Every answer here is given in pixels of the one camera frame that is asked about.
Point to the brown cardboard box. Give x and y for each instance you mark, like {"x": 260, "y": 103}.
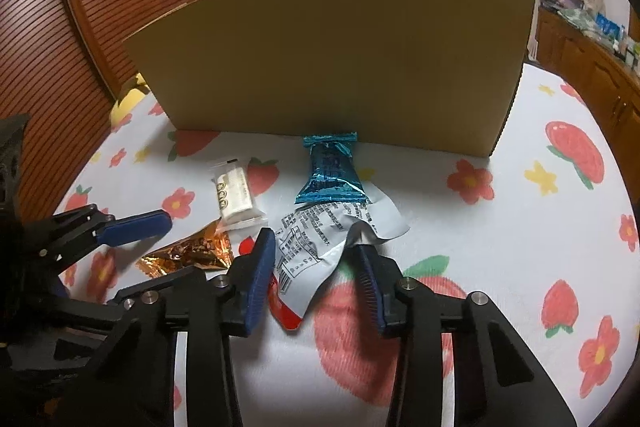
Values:
{"x": 431, "y": 74}

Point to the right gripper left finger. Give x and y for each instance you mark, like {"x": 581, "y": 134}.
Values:
{"x": 141, "y": 391}

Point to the small white candy packet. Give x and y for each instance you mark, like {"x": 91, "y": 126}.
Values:
{"x": 236, "y": 202}

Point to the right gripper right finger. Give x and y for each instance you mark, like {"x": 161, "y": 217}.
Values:
{"x": 498, "y": 381}

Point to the teal candy wrapper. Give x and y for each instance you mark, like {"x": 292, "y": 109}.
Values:
{"x": 332, "y": 175}

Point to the yellow plush toy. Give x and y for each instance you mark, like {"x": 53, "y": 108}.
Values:
{"x": 134, "y": 90}

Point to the wooden sideboard cabinet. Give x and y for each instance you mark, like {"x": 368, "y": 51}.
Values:
{"x": 603, "y": 82}

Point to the red-brown louvered wardrobe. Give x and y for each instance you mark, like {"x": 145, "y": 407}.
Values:
{"x": 64, "y": 64}

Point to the silver red snack pouch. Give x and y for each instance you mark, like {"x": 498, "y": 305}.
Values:
{"x": 310, "y": 244}

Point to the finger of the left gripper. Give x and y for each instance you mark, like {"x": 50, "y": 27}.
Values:
{"x": 183, "y": 291}
{"x": 71, "y": 235}

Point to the copper foil snack packet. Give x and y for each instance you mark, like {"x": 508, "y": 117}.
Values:
{"x": 208, "y": 249}

